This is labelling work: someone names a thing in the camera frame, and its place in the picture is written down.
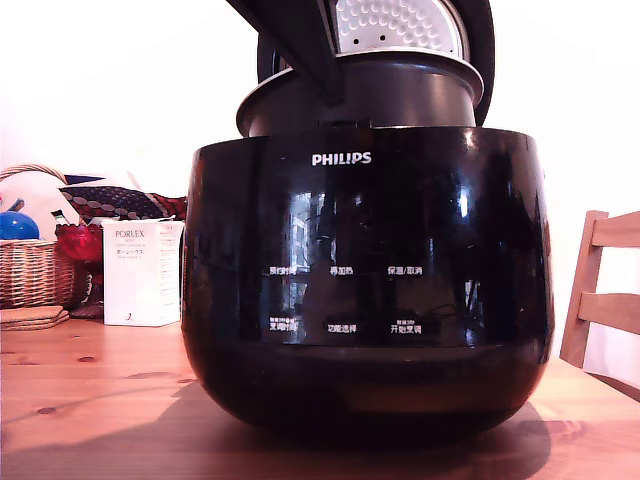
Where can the red glass bowl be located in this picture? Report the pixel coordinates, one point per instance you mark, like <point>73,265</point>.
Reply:
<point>80,242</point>

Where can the black Philips rice cooker body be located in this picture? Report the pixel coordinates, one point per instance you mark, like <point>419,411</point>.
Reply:
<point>370,240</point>

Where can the black rice cooker lid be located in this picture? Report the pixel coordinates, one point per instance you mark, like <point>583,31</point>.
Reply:
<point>480,35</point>

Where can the dark patterned red cloth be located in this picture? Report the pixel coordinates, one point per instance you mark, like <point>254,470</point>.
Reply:
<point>125,200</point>

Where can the woven wicker basket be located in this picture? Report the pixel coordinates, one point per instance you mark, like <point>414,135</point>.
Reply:
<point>30,272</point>

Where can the black cooking pot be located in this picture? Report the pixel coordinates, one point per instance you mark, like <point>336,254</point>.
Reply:
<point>400,95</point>

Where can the blue ball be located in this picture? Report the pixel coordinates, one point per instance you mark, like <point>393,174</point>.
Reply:
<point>17,226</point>

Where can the white Porlex cardboard box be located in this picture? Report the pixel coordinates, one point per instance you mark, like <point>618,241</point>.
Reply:
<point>135,280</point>

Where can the stack of cork coasters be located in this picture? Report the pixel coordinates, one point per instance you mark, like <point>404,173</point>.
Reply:
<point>30,317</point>

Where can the wooden chair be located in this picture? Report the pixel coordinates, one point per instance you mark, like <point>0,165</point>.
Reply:
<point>590,300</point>

